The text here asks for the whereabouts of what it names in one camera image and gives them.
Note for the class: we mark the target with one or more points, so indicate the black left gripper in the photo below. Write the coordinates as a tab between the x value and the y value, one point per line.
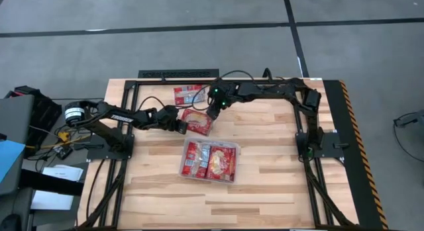
167	118

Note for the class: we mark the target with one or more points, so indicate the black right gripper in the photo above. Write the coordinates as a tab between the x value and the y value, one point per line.
225	92

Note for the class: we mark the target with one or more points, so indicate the red popcorn bag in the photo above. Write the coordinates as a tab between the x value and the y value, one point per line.
189	95
195	158
197	121
221	163

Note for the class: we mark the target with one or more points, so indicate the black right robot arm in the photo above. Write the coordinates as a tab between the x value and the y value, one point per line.
265	88

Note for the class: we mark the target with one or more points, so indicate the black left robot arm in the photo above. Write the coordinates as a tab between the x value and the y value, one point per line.
116	115

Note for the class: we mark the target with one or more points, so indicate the clear plastic container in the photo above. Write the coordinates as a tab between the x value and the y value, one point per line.
212	139

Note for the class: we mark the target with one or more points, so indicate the black floor vent grille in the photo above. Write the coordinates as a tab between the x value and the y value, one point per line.
179	73

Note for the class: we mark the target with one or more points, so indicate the black power adapter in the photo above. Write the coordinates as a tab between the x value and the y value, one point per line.
63	152

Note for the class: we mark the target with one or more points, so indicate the white paper sheet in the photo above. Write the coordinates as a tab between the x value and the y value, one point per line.
64	173
49	200

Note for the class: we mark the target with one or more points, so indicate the black crate with red trim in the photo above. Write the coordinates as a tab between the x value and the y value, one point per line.
46	115

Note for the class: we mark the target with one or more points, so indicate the black hazard-striped table edge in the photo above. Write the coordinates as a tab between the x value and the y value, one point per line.
351	141

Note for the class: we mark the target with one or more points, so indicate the grey box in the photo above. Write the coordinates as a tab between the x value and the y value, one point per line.
16	118

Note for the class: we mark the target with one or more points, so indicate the blue sheet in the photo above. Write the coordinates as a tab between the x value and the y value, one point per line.
8	155

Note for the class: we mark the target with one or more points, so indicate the black rounded object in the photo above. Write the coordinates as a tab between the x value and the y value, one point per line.
10	223

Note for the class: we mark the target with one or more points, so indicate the grey device on floor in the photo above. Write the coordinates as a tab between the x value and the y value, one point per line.
414	118

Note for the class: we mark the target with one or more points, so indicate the black aluminium table frame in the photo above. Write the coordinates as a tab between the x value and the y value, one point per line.
152	82

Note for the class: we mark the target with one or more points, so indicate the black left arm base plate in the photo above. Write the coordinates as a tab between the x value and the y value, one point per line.
99	154

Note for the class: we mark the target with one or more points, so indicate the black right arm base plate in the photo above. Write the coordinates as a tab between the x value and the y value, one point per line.
331	148

